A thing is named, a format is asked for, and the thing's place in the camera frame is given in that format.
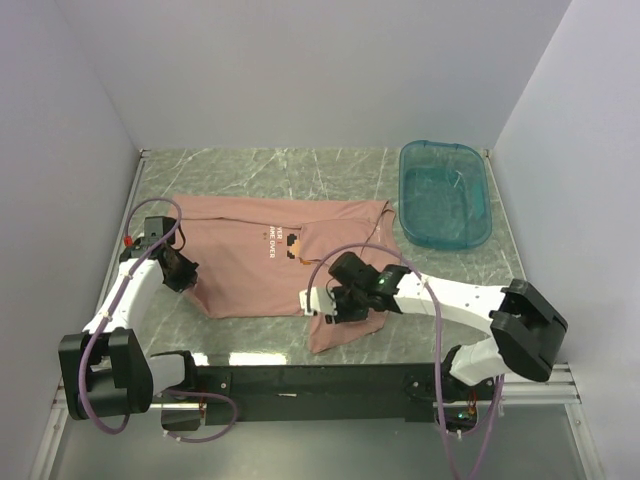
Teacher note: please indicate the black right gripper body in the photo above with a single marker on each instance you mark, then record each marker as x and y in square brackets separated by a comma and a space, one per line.
[350, 305]

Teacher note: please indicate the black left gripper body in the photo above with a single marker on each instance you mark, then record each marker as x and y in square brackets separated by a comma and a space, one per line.
[181, 277]

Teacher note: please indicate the pink t shirt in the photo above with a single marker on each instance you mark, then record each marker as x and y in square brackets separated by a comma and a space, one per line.
[255, 255]

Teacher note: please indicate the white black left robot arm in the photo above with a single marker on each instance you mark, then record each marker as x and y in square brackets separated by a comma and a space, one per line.
[104, 365]

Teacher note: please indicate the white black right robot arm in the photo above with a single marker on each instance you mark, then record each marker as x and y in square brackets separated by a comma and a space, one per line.
[523, 331]

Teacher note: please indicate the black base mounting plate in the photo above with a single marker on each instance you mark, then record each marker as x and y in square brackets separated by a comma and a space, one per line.
[270, 393]

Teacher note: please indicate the teal transparent plastic bin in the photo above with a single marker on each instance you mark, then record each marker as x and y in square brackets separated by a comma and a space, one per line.
[443, 196]

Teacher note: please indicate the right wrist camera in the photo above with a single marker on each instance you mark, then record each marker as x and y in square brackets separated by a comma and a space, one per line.
[317, 301]

